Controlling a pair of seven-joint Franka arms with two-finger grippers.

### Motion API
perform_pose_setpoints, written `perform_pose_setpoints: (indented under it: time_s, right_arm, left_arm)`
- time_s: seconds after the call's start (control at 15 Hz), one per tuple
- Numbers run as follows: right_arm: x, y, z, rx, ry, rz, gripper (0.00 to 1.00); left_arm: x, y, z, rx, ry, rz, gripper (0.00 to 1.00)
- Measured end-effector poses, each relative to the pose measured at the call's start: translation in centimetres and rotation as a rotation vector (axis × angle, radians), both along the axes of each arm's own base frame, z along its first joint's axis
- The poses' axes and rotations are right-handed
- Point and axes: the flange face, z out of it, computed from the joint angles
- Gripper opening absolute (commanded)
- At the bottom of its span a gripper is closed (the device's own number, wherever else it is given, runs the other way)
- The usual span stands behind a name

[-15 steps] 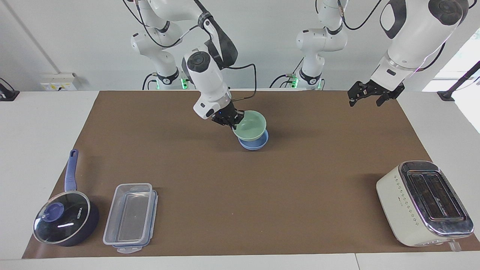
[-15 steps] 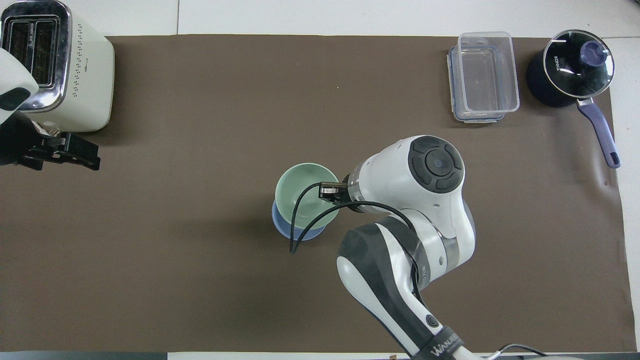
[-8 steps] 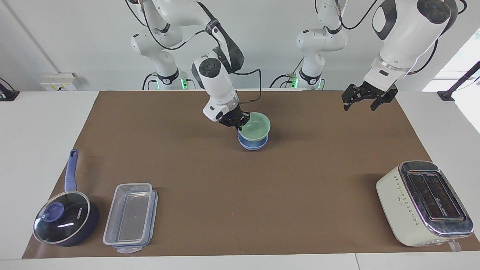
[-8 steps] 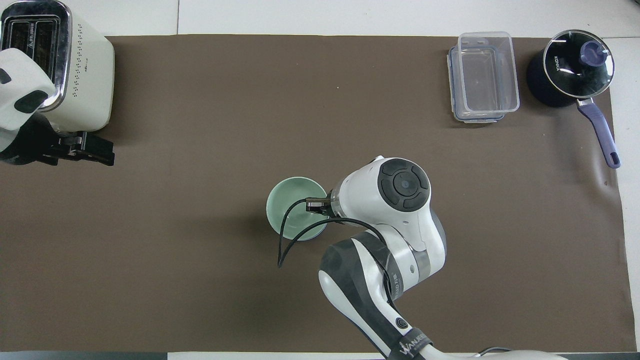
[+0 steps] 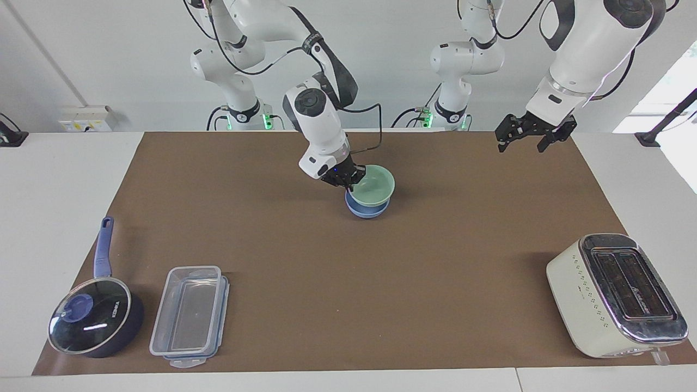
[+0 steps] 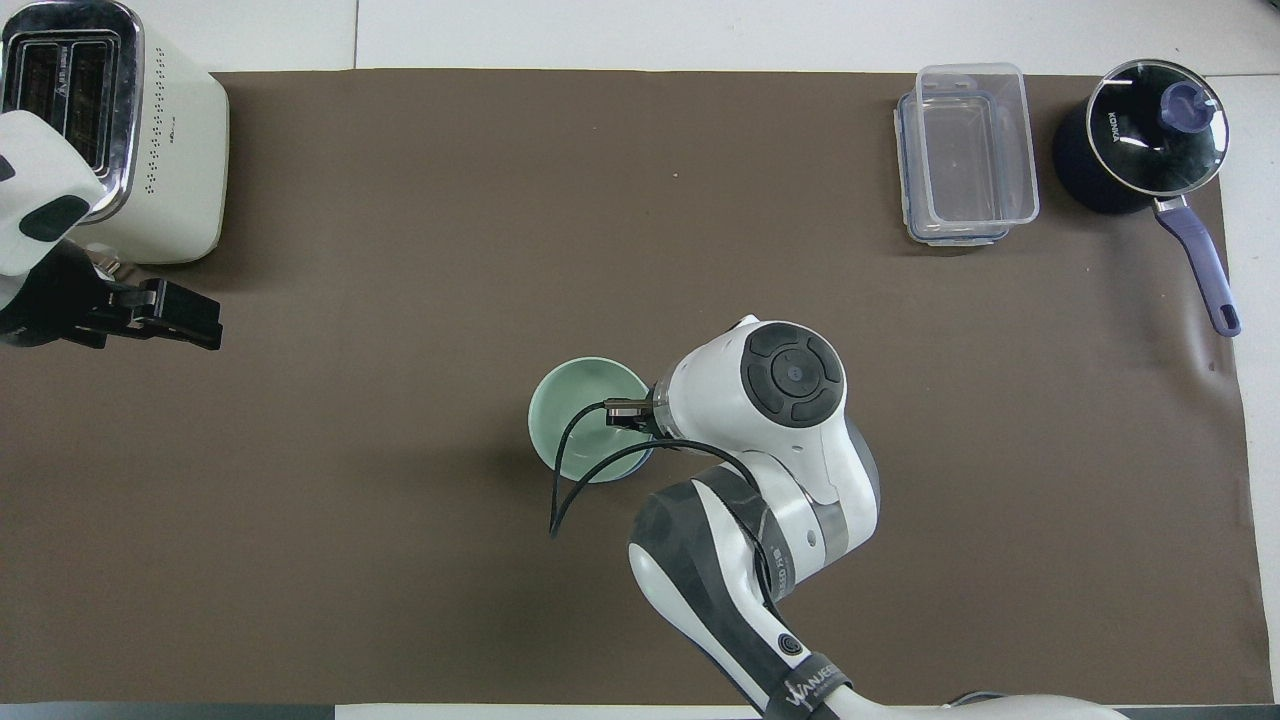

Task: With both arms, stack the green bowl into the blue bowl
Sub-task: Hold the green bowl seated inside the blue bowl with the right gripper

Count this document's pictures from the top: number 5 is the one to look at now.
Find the cream toaster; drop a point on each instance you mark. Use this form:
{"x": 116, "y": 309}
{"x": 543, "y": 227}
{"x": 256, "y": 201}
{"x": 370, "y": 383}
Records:
{"x": 599, "y": 299}

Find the blue bowl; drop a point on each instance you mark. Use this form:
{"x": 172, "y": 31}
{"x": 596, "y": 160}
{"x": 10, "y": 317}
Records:
{"x": 366, "y": 211}

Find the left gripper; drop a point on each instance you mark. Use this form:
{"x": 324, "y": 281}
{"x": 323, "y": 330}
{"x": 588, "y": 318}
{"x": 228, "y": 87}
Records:
{"x": 543, "y": 126}

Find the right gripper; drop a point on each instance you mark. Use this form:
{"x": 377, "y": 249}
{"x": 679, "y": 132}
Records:
{"x": 337, "y": 173}

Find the clear plastic container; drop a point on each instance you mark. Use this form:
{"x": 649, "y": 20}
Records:
{"x": 222, "y": 310}
{"x": 188, "y": 310}

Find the black stand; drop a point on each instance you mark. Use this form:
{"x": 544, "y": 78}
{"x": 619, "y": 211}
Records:
{"x": 667, "y": 120}
{"x": 11, "y": 136}

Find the green bowl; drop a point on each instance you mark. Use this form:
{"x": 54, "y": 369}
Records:
{"x": 375, "y": 186}

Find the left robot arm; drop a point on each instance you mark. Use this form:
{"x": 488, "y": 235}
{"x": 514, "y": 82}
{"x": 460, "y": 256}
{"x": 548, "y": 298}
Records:
{"x": 591, "y": 51}

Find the blue saucepan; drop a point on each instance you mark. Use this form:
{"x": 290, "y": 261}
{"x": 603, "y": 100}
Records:
{"x": 103, "y": 250}

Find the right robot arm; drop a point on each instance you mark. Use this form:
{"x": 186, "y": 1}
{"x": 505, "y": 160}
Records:
{"x": 318, "y": 122}

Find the glass pan lid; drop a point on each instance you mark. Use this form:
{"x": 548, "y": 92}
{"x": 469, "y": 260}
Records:
{"x": 90, "y": 316}

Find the white wall socket box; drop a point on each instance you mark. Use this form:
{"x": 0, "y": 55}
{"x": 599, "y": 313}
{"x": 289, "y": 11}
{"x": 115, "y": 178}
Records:
{"x": 87, "y": 120}

